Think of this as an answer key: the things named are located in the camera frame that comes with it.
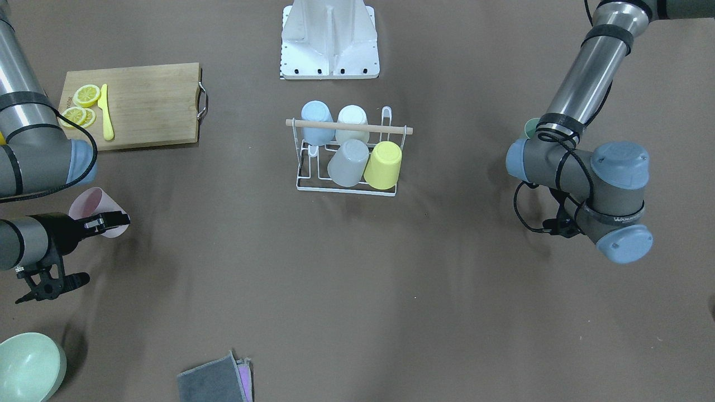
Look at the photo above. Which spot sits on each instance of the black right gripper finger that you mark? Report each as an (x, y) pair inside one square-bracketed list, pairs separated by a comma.
[(107, 221)]

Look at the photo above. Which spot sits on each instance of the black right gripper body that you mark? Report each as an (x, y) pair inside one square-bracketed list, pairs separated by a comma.
[(60, 232)]

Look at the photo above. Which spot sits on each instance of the pink plastic cup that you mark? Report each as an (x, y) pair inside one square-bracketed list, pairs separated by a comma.
[(95, 201)]

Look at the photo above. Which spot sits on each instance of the green plastic cup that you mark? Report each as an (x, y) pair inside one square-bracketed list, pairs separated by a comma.
[(530, 128)]

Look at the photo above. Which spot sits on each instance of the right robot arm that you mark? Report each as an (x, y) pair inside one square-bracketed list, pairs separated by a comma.
[(38, 159)]

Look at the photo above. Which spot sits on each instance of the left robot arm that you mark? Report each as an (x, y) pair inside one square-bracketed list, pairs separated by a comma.
[(599, 193)]

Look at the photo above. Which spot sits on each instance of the grey plastic cup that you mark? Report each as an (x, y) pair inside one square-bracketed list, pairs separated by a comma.
[(347, 166)]

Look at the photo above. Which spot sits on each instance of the white plastic cup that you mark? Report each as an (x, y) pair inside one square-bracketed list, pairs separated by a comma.
[(352, 115)]

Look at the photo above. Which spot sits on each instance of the yellow plastic cup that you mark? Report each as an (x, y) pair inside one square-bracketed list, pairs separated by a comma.
[(383, 168)]

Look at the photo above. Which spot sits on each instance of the lemon slice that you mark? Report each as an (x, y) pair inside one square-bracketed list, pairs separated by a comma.
[(86, 96), (78, 116)]

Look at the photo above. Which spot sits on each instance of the mint green bowl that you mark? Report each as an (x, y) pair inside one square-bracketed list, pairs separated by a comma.
[(33, 367)]

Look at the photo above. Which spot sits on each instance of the grey folded cloth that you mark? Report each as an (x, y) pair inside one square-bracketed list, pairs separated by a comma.
[(224, 379)]

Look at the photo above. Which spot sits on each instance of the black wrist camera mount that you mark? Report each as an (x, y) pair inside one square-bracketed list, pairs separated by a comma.
[(47, 279)]

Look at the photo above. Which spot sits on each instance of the white wire cup holder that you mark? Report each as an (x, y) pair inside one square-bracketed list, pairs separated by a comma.
[(312, 160)]

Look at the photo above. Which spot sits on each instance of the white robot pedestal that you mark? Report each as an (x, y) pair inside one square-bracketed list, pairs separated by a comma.
[(329, 40)]

